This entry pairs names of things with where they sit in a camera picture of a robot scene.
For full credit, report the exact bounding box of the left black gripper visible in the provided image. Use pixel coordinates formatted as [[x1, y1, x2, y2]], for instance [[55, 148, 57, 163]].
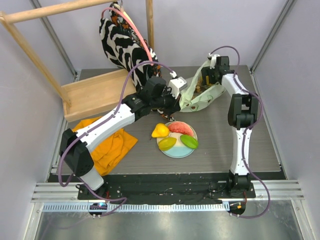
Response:
[[151, 87, 182, 118]]

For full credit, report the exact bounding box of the green avocado print plastic bag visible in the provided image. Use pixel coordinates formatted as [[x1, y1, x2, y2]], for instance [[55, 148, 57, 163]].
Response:
[[179, 60, 226, 113]]

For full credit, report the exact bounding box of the yellow fake pear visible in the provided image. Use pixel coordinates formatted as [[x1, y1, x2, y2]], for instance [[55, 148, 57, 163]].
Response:
[[151, 123, 170, 138]]

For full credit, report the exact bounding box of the red fake watermelon slice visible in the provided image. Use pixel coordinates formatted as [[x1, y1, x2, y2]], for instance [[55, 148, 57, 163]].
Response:
[[167, 121, 194, 137]]

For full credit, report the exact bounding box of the green fake fruit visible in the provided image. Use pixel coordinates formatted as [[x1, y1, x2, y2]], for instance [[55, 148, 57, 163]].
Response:
[[180, 134, 199, 149]]

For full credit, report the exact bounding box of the cream and blue ceramic plate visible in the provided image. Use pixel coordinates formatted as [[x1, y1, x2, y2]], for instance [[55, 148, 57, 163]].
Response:
[[156, 122, 198, 159]]

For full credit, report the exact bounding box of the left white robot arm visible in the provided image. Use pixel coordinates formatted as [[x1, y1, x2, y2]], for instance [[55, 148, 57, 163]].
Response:
[[60, 77, 187, 200]]

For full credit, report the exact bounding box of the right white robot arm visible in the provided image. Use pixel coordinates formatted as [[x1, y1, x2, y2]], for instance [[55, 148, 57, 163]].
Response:
[[201, 54, 259, 198]]

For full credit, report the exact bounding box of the zebra print tote bag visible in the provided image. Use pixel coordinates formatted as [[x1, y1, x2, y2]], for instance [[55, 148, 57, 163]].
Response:
[[99, 1, 176, 122]]

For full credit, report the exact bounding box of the wooden tray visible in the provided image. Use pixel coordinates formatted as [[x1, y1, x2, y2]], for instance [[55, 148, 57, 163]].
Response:
[[62, 69, 128, 122]]

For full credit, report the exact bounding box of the orange cloth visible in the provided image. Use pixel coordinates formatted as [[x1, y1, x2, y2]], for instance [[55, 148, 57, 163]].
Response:
[[72, 117, 139, 177]]

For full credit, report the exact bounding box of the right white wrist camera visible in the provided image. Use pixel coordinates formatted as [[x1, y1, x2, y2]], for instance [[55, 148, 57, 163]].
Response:
[[208, 53, 220, 69]]

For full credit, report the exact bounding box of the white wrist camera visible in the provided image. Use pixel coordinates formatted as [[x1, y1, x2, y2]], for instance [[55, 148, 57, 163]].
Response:
[[168, 77, 188, 99], [208, 53, 220, 69]]

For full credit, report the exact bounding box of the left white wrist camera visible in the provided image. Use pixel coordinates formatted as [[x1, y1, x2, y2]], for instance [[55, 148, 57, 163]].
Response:
[[168, 77, 188, 99]]

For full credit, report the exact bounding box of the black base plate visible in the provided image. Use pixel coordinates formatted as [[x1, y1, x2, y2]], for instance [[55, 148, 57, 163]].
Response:
[[77, 172, 257, 204]]

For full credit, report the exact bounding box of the white slotted cable duct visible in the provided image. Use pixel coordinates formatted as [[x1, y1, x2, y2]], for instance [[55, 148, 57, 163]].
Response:
[[42, 202, 230, 213]]

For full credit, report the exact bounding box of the wooden rack frame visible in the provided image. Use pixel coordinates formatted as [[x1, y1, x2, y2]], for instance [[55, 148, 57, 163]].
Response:
[[0, 0, 154, 107]]

